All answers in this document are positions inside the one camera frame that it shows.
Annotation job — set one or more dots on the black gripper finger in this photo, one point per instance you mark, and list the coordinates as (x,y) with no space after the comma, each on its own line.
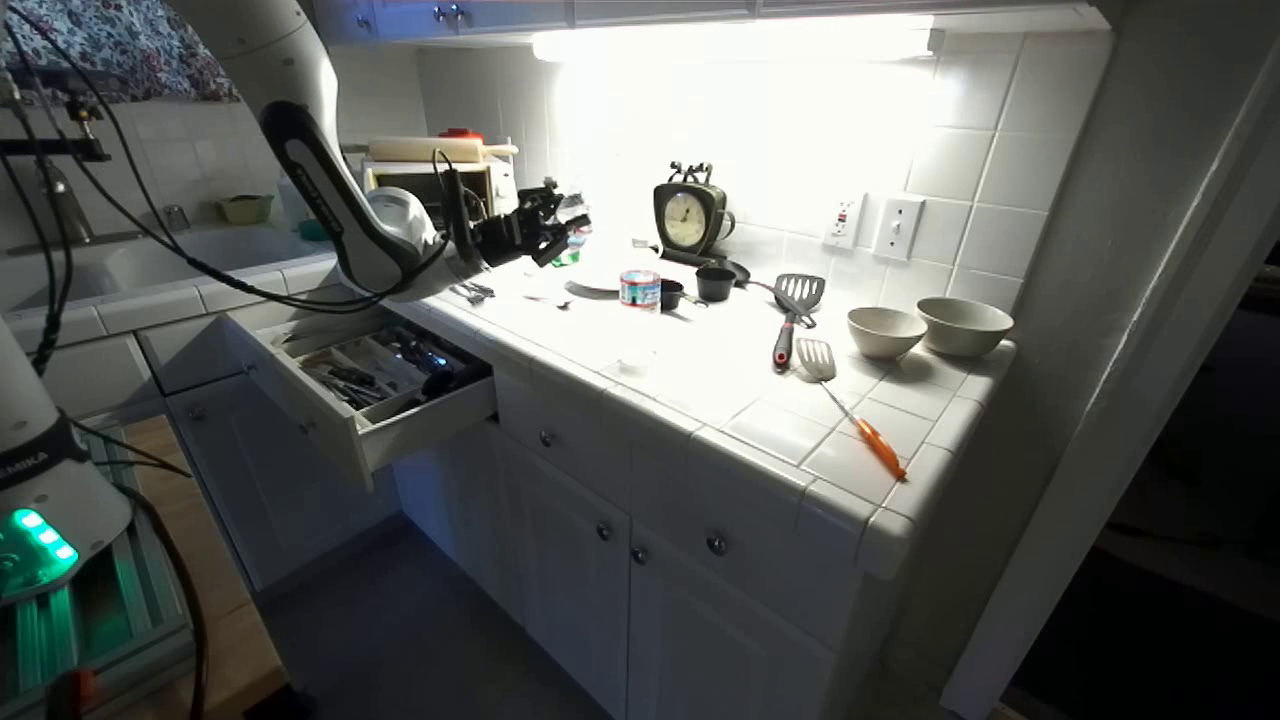
(563,250)
(563,205)

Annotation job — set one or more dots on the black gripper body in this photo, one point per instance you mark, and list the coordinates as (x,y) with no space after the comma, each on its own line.
(502,238)

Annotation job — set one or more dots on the green cloth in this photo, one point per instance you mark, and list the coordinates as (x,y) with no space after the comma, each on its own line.
(569,253)

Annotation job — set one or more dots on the white round plate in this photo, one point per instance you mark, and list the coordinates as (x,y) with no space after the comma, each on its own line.
(595,285)

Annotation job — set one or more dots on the microwave oven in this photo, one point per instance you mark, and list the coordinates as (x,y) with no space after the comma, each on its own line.
(402,183)

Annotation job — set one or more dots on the small black cup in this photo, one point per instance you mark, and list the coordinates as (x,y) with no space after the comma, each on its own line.
(668,294)

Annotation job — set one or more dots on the black table clock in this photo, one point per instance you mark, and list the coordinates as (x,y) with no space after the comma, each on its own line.
(694,217)

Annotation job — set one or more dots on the black kitchen utensil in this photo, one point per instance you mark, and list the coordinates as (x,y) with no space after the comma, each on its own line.
(442,360)

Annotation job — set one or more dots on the black measuring cup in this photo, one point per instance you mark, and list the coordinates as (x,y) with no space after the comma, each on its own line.
(715,283)

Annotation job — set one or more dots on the round metal cabinet knob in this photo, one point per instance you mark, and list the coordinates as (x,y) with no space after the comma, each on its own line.
(716,542)
(643,554)
(544,437)
(605,531)

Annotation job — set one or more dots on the white cutlery organizer tray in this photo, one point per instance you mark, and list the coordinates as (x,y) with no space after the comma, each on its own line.
(362,374)

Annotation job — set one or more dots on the white open drawer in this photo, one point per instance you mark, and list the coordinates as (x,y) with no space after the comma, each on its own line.
(425,426)

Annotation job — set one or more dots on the upper kitchen cabinets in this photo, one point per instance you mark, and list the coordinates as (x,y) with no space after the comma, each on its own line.
(664,8)

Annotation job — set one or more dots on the under cabinet light strip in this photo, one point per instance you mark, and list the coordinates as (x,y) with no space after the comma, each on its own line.
(733,36)

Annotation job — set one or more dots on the small yellowish bowl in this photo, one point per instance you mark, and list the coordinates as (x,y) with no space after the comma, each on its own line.
(244,210)

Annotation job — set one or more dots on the white lower cabinet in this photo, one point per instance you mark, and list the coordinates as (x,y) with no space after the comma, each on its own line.
(563,575)

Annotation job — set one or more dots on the white sink cabinet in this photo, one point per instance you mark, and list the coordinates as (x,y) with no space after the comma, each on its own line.
(267,493)

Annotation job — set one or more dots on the floral curtain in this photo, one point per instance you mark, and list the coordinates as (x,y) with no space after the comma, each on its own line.
(122,44)

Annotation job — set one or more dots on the dark kitchen faucet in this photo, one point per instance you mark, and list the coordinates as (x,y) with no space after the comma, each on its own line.
(63,202)

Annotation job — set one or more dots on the wooden robot platform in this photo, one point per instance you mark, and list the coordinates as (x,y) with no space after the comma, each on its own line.
(215,640)

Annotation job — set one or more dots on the white wall plate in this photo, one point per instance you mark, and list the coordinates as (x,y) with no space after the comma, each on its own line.
(898,230)
(842,220)

